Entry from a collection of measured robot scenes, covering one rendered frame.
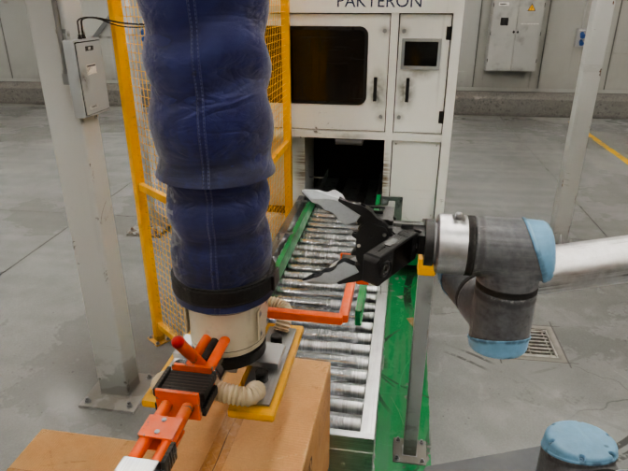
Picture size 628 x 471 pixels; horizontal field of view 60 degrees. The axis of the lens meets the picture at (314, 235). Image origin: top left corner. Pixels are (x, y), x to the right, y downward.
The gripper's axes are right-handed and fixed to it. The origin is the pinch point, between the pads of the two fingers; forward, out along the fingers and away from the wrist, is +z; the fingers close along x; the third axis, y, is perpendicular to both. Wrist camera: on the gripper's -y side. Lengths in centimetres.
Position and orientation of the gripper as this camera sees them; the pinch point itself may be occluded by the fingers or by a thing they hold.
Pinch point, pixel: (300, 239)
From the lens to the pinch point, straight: 83.5
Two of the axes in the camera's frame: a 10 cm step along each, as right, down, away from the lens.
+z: -9.9, -0.7, 1.5
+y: 1.7, -3.9, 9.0
